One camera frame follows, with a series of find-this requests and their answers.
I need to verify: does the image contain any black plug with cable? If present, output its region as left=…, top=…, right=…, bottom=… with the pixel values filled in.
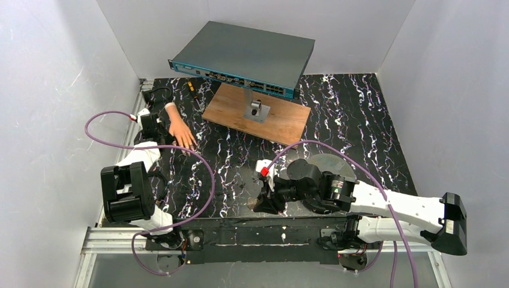
left=141, top=87, right=174, bottom=106

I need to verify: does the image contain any nail polish bottle white cap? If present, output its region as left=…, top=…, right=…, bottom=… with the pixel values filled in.
left=246, top=197, right=258, bottom=210

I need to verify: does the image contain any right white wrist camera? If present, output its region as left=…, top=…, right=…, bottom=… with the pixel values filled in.
left=255, top=159, right=276, bottom=191

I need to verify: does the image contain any metal stand bracket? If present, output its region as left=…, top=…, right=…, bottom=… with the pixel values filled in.
left=243, top=88, right=270, bottom=124

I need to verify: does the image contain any black front mounting rail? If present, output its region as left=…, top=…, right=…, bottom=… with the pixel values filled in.
left=175, top=216, right=359, bottom=266

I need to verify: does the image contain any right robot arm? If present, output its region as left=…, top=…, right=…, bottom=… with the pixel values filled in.
left=251, top=154, right=468, bottom=256

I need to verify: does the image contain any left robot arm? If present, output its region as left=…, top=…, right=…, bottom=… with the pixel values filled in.
left=100, top=110, right=173, bottom=236

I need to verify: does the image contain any grey teal network switch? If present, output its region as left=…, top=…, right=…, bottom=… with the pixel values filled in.
left=168, top=21, right=315, bottom=99

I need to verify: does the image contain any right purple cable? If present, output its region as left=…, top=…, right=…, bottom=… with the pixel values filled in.
left=266, top=140, right=419, bottom=288

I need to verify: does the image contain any grey ribbed round disc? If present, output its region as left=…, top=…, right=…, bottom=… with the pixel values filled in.
left=302, top=153, right=357, bottom=214

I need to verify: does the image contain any wooden base board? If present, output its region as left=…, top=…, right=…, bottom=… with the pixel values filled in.
left=202, top=83, right=310, bottom=145

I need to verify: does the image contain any aluminium frame profile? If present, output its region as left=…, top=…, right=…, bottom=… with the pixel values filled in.
left=73, top=79, right=154, bottom=287

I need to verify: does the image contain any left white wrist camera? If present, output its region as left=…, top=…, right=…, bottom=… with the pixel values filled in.
left=136, top=108, right=150, bottom=124

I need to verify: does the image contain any yellow black screwdriver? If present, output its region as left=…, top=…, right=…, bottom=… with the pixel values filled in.
left=187, top=80, right=203, bottom=112

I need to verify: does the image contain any mannequin hand with nails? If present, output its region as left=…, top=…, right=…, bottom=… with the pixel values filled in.
left=164, top=102, right=197, bottom=151

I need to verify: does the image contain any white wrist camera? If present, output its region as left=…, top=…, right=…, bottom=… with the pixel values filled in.
left=255, top=159, right=276, bottom=191
left=136, top=108, right=150, bottom=124

